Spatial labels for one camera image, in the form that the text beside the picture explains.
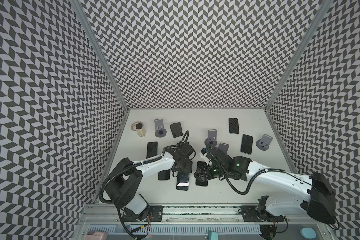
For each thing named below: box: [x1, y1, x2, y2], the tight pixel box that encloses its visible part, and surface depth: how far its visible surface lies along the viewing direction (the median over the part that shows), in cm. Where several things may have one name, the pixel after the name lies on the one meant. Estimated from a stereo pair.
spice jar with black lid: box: [131, 121, 147, 138], surface depth 101 cm
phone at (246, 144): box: [240, 134, 253, 155], surface depth 99 cm
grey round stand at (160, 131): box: [154, 118, 167, 138], surface depth 104 cm
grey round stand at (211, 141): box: [206, 129, 218, 148], surface depth 96 cm
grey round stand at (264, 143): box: [255, 134, 273, 151], surface depth 95 cm
